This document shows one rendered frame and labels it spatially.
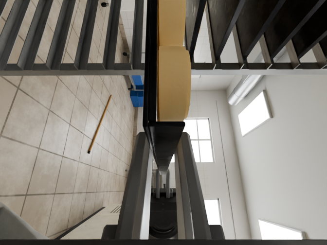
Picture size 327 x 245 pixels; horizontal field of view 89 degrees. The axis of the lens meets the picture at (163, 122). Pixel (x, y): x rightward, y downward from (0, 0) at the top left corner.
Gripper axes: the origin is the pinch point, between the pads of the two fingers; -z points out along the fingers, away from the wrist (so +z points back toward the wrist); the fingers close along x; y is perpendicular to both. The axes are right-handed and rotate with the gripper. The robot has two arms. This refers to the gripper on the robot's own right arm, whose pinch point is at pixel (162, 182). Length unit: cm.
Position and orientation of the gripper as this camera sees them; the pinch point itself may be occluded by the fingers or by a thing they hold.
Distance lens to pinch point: 41.5
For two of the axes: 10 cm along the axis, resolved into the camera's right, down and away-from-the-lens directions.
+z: 0.0, 9.8, 1.8
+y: 0.1, 1.8, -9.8
